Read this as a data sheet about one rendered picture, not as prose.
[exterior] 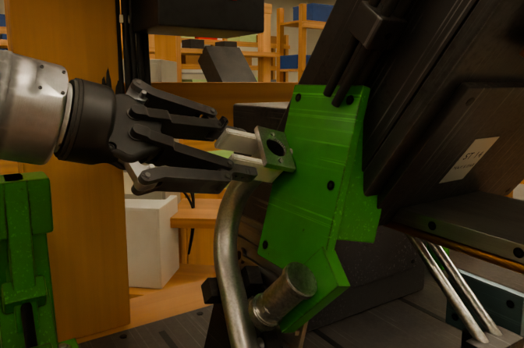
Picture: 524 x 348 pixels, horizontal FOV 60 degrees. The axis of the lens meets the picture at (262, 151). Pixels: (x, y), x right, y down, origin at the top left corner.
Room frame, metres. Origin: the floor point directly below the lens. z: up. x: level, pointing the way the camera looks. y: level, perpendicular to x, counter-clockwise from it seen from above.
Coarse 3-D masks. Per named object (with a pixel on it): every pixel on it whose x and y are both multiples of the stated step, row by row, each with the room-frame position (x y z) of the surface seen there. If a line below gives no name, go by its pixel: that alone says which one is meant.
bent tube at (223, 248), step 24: (264, 144) 0.50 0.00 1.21; (288, 144) 0.52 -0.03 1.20; (288, 168) 0.49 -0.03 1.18; (240, 192) 0.53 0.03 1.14; (240, 216) 0.55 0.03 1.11; (216, 240) 0.54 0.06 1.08; (216, 264) 0.52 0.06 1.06; (240, 288) 0.49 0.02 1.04; (240, 312) 0.47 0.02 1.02; (240, 336) 0.45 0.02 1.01
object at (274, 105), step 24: (240, 120) 0.75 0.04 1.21; (264, 120) 0.69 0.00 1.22; (264, 192) 0.68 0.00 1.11; (264, 216) 0.68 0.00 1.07; (336, 240) 0.66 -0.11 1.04; (384, 240) 0.72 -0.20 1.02; (408, 240) 0.75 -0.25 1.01; (360, 264) 0.69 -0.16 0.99; (384, 264) 0.72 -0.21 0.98; (408, 264) 0.75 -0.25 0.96; (360, 288) 0.69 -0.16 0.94; (384, 288) 0.73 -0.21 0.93; (408, 288) 0.76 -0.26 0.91; (336, 312) 0.67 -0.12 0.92
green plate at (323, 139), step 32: (320, 96) 0.50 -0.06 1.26; (352, 96) 0.46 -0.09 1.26; (288, 128) 0.54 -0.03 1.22; (320, 128) 0.49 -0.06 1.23; (352, 128) 0.45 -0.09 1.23; (320, 160) 0.47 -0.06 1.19; (352, 160) 0.45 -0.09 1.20; (288, 192) 0.51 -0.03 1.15; (320, 192) 0.46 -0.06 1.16; (352, 192) 0.47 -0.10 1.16; (288, 224) 0.49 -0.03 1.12; (320, 224) 0.45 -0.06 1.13; (352, 224) 0.47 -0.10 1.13; (288, 256) 0.47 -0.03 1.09
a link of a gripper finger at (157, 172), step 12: (156, 168) 0.40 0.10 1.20; (168, 168) 0.41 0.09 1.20; (180, 168) 0.42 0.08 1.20; (144, 180) 0.39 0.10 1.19; (156, 180) 0.40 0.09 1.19; (168, 180) 0.41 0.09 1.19; (180, 180) 0.42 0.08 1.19; (192, 180) 0.42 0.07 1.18; (204, 180) 0.43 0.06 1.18; (216, 180) 0.44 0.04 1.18; (228, 180) 0.44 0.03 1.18; (132, 192) 0.40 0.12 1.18; (144, 192) 0.40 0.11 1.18; (180, 192) 0.43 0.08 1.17; (192, 192) 0.44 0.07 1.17; (204, 192) 0.44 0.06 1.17; (216, 192) 0.45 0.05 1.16
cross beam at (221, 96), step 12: (156, 84) 0.82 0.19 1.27; (168, 84) 0.83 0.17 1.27; (180, 84) 0.85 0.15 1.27; (192, 84) 0.86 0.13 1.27; (204, 84) 0.87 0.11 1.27; (216, 84) 0.88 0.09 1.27; (228, 84) 0.90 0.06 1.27; (240, 84) 0.91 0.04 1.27; (252, 84) 0.93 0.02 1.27; (264, 84) 0.94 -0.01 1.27; (276, 84) 0.96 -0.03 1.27; (288, 84) 0.98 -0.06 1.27; (180, 96) 0.84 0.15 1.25; (192, 96) 0.86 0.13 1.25; (204, 96) 0.87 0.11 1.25; (216, 96) 0.88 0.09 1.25; (228, 96) 0.90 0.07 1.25; (240, 96) 0.91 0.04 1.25; (252, 96) 0.93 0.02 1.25; (264, 96) 0.94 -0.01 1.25; (276, 96) 0.96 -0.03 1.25; (288, 96) 0.98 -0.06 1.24; (216, 108) 0.88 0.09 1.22; (228, 108) 0.90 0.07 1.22; (228, 120) 0.90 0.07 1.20
